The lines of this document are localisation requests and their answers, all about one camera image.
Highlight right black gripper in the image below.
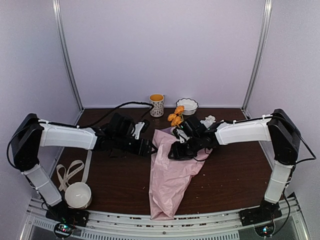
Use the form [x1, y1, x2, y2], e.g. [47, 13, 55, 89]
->
[168, 135, 202, 160]

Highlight pink purple wrapping paper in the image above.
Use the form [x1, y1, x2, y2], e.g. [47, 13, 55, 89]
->
[148, 127, 211, 221]

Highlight orange fake flower stem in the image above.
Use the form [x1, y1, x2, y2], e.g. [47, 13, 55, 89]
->
[167, 105, 185, 127]

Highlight patterned mug with orange inside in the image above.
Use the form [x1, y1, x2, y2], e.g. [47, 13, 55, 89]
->
[149, 94, 165, 118]

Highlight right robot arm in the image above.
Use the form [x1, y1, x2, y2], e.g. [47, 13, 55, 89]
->
[168, 108, 316, 221]

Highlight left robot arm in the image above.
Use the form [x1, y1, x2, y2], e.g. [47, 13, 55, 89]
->
[6, 106, 158, 222]

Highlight white scalloped bowl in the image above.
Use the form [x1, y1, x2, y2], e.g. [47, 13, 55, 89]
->
[176, 98, 199, 116]

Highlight beige ribbon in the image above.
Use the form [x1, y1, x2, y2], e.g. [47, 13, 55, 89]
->
[55, 150, 93, 192]

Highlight white round cup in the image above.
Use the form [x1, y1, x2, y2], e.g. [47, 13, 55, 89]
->
[64, 182, 92, 210]

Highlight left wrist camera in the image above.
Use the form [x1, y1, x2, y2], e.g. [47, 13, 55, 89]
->
[131, 119, 150, 140]

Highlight right aluminium frame post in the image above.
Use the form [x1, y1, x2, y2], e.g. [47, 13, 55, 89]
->
[241, 0, 273, 114]

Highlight aluminium frame post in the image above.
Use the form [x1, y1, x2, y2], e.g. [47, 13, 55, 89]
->
[241, 0, 273, 114]
[52, 0, 84, 112]

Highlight aluminium front rail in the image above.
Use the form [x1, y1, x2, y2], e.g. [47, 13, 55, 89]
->
[19, 194, 308, 240]

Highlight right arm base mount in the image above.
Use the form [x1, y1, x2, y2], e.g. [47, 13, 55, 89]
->
[239, 207, 282, 238]

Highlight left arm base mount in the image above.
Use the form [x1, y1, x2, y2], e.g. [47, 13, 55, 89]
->
[45, 208, 90, 239]

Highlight left aluminium frame post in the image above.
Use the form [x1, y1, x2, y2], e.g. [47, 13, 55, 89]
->
[52, 0, 84, 112]

